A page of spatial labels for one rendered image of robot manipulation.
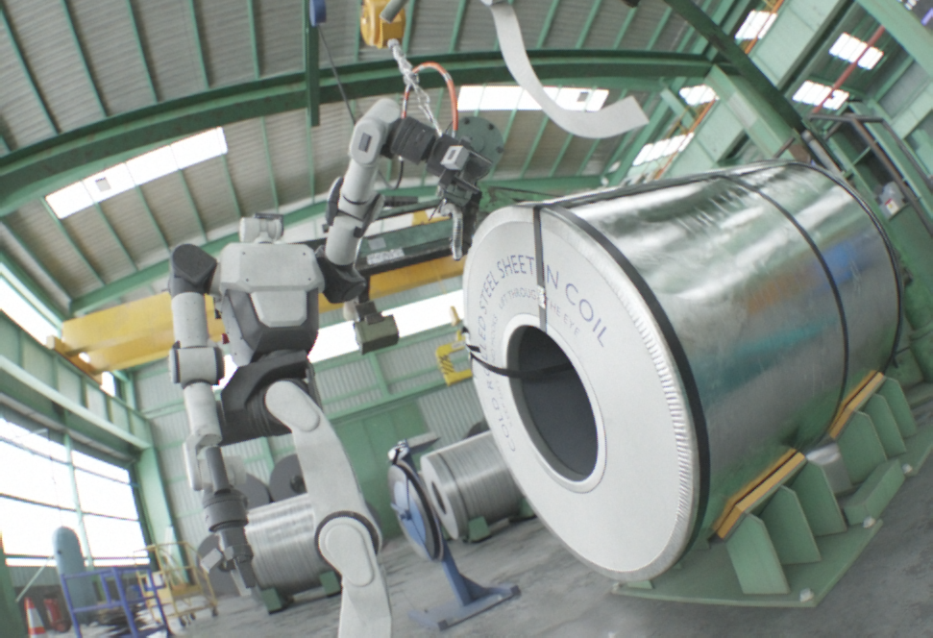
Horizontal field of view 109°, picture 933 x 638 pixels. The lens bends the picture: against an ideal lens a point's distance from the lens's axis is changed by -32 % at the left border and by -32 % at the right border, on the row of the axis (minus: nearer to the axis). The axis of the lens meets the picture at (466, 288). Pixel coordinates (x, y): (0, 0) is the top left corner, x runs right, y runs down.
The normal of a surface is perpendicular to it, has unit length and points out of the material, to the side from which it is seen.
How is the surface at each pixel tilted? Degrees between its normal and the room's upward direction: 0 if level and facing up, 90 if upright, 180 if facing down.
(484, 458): 64
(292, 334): 136
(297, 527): 71
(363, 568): 90
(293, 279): 91
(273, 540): 79
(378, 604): 115
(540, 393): 107
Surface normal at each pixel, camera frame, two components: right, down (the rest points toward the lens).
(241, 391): 0.12, -0.45
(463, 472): 0.07, -0.72
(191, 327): 0.52, -0.51
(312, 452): 0.20, -0.04
